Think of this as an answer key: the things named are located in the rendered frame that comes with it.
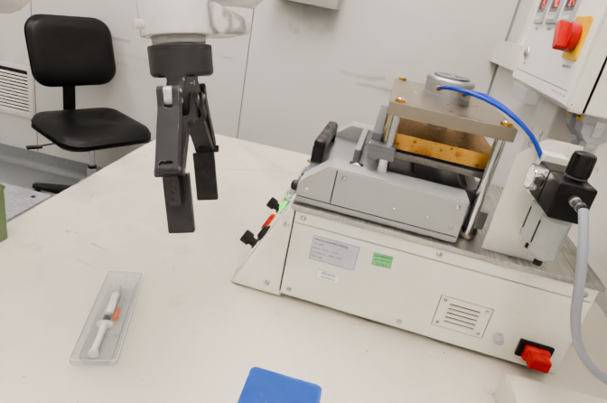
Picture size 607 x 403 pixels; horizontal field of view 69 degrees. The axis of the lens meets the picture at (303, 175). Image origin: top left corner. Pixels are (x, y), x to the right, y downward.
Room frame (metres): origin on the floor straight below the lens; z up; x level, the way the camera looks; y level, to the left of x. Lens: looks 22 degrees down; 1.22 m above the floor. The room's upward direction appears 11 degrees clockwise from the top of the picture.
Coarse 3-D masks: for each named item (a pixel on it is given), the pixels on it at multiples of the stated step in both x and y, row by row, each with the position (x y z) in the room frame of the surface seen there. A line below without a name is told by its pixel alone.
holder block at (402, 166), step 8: (400, 160) 0.78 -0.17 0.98; (392, 168) 0.72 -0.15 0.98; (400, 168) 0.73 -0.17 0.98; (408, 168) 0.74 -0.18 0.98; (416, 168) 0.70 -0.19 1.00; (424, 168) 0.71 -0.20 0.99; (432, 168) 0.72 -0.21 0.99; (416, 176) 0.66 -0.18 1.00; (424, 176) 0.67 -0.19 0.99; (432, 176) 0.68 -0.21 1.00; (440, 176) 0.69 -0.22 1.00; (448, 176) 0.74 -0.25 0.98; (456, 176) 0.75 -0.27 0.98; (464, 176) 0.71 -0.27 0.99; (448, 184) 0.65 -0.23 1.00; (456, 184) 0.66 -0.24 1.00; (464, 184) 0.69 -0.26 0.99; (472, 184) 0.68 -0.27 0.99; (472, 192) 0.64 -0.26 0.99
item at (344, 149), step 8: (360, 136) 0.78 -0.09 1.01; (336, 144) 0.84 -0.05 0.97; (344, 144) 0.85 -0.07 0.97; (352, 144) 0.86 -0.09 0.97; (360, 144) 0.73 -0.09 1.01; (328, 152) 0.77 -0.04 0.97; (336, 152) 0.78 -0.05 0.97; (344, 152) 0.79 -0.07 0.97; (352, 152) 0.80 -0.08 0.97; (360, 152) 0.72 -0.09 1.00; (328, 160) 0.73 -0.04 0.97; (352, 160) 0.70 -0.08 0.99; (360, 160) 0.76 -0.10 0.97; (368, 160) 0.77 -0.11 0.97; (376, 160) 0.78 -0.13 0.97; (480, 216) 0.63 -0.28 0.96; (480, 224) 0.63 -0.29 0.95
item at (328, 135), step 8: (328, 128) 0.79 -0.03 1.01; (336, 128) 0.83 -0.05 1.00; (320, 136) 0.73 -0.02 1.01; (328, 136) 0.74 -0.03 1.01; (320, 144) 0.71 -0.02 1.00; (328, 144) 0.75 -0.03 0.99; (312, 152) 0.71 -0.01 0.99; (320, 152) 0.71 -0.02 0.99; (312, 160) 0.71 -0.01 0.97; (320, 160) 0.71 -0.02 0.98
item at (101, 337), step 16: (112, 272) 0.57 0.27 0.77; (128, 272) 0.58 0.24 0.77; (112, 288) 0.53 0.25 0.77; (128, 288) 0.54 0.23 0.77; (96, 304) 0.49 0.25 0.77; (112, 304) 0.50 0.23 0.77; (128, 304) 0.51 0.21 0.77; (96, 320) 0.46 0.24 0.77; (112, 320) 0.47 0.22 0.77; (80, 336) 0.43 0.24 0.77; (96, 336) 0.44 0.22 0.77; (112, 336) 0.44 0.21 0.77; (80, 352) 0.41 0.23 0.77; (96, 352) 0.41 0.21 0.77; (112, 352) 0.41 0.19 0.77
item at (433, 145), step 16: (400, 128) 0.69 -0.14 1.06; (416, 128) 0.71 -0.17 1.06; (432, 128) 0.74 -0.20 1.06; (448, 128) 0.76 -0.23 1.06; (400, 144) 0.66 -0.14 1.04; (416, 144) 0.66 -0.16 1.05; (432, 144) 0.65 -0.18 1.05; (448, 144) 0.65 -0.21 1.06; (464, 144) 0.67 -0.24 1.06; (480, 144) 0.69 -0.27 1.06; (416, 160) 0.65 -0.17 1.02; (432, 160) 0.65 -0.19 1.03; (448, 160) 0.65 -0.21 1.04; (464, 160) 0.64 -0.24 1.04; (480, 160) 0.64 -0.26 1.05; (480, 176) 0.64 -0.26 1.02
